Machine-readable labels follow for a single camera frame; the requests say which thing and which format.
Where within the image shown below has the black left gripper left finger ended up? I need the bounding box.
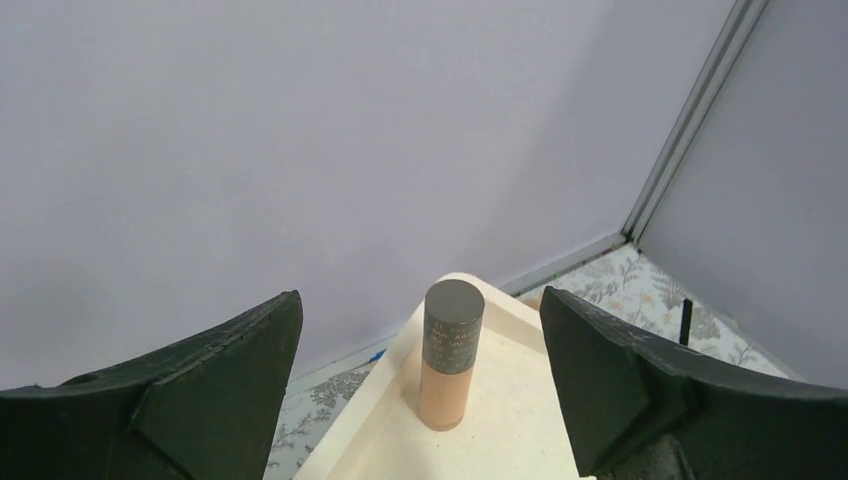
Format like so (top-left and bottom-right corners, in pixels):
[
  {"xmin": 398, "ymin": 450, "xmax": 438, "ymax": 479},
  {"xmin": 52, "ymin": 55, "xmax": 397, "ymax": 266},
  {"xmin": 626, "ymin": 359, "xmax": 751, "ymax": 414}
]
[{"xmin": 1, "ymin": 291, "xmax": 303, "ymax": 479}]

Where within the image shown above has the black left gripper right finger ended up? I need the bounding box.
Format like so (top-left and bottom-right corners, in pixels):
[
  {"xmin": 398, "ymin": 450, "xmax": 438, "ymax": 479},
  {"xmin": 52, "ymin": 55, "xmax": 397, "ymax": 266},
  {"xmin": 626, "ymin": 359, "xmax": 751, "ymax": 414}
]
[{"xmin": 539, "ymin": 287, "xmax": 847, "ymax": 479}]

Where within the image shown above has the white drawer organizer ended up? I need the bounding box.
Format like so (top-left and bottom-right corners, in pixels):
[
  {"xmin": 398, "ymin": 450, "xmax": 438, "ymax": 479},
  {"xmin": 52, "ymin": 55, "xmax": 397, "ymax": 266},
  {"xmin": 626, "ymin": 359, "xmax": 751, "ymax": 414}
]
[{"xmin": 295, "ymin": 272, "xmax": 579, "ymax": 479}]

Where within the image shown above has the beige foundation bottle grey cap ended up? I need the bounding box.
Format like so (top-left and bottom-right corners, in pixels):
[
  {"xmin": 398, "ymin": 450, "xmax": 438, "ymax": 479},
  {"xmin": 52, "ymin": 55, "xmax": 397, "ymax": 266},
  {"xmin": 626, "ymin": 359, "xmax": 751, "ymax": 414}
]
[{"xmin": 419, "ymin": 279, "xmax": 485, "ymax": 431}]

